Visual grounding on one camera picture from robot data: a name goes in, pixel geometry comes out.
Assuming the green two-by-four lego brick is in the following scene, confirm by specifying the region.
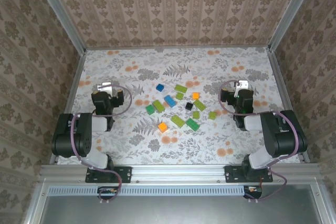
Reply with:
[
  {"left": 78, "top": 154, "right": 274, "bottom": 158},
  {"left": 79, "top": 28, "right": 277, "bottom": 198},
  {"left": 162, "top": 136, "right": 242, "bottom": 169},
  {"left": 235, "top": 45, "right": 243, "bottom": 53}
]
[{"left": 185, "top": 118, "right": 201, "bottom": 132}]

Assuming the light blue two-by-four lego brick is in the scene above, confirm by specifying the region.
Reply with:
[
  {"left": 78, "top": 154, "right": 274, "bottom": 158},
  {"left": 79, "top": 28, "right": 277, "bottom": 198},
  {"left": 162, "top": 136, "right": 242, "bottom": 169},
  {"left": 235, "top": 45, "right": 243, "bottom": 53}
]
[{"left": 164, "top": 94, "right": 179, "bottom": 108}]

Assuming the floral patterned table cover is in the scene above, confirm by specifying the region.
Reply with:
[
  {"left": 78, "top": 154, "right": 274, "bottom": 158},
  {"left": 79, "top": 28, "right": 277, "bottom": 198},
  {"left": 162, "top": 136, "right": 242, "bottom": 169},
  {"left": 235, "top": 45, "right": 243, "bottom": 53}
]
[{"left": 56, "top": 47, "right": 302, "bottom": 166}]

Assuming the grey metal plate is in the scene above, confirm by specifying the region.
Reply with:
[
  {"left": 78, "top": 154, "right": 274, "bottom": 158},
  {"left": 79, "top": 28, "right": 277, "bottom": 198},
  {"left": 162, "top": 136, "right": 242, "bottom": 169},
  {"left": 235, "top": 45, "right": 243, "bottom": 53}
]
[{"left": 39, "top": 185, "right": 322, "bottom": 224}]

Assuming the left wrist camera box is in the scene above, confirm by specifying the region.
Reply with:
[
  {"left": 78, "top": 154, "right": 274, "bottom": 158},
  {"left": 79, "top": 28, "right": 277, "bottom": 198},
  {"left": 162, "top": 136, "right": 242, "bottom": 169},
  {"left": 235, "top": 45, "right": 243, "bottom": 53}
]
[{"left": 96, "top": 81, "right": 114, "bottom": 94}]

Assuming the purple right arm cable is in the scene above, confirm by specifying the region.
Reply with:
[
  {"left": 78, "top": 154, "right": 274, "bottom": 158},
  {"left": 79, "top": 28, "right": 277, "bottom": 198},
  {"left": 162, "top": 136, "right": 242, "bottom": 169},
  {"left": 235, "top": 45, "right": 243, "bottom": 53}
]
[{"left": 219, "top": 79, "right": 300, "bottom": 204}]

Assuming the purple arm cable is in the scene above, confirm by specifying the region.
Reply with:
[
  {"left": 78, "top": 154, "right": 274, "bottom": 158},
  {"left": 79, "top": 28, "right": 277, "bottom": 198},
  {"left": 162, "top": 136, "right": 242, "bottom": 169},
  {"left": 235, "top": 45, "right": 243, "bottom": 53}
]
[
  {"left": 219, "top": 79, "right": 300, "bottom": 204},
  {"left": 70, "top": 83, "right": 133, "bottom": 205}
]

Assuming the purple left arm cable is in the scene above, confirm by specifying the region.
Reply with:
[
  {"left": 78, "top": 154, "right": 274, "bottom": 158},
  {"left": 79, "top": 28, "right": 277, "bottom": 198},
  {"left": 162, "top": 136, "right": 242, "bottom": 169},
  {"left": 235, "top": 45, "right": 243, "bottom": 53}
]
[{"left": 70, "top": 83, "right": 133, "bottom": 205}]

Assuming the aluminium side rail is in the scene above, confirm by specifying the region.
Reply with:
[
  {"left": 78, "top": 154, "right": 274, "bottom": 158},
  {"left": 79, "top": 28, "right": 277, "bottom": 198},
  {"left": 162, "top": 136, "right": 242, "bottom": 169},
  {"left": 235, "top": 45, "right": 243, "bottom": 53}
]
[
  {"left": 49, "top": 49, "right": 87, "bottom": 166},
  {"left": 266, "top": 47, "right": 312, "bottom": 164}
]

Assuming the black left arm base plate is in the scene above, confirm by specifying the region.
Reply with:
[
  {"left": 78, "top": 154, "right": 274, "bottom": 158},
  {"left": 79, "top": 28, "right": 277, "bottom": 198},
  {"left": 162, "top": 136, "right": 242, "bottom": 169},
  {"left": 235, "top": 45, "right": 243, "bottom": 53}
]
[{"left": 85, "top": 166, "right": 132, "bottom": 184}]

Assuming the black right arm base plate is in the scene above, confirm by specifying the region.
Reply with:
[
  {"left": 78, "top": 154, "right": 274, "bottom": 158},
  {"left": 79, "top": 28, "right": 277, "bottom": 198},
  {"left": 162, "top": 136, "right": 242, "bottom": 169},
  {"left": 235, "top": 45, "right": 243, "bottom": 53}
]
[{"left": 224, "top": 165, "right": 274, "bottom": 184}]

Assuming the thin aluminium wall rail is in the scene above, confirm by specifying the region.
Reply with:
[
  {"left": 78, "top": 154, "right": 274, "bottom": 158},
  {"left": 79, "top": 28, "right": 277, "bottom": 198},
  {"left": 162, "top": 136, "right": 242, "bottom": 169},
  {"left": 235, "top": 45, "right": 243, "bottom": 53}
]
[{"left": 85, "top": 46, "right": 270, "bottom": 51}]

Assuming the aluminium corner post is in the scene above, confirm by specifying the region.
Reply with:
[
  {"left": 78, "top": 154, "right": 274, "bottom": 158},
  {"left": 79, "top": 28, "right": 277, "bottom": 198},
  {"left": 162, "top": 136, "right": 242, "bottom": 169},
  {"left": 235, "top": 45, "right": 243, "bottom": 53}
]
[
  {"left": 30, "top": 0, "right": 87, "bottom": 54},
  {"left": 267, "top": 0, "right": 320, "bottom": 51}
]

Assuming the aluminium mounting rail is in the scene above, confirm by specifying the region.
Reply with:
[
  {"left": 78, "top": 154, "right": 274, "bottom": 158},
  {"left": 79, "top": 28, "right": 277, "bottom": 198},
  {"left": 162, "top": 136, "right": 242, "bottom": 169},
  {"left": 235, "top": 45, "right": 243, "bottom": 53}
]
[{"left": 39, "top": 163, "right": 322, "bottom": 184}]

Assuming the grey slotted cable duct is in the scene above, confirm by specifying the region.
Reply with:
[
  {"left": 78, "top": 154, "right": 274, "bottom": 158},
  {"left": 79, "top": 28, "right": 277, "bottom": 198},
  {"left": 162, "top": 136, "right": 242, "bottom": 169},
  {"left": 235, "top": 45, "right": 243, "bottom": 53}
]
[{"left": 48, "top": 185, "right": 246, "bottom": 196}]

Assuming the aluminium frame bar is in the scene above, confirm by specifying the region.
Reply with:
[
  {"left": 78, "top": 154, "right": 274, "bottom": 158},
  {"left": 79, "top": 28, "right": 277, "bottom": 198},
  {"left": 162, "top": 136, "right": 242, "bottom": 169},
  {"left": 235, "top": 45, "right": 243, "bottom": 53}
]
[
  {"left": 23, "top": 180, "right": 50, "bottom": 224},
  {"left": 311, "top": 182, "right": 335, "bottom": 224}
]

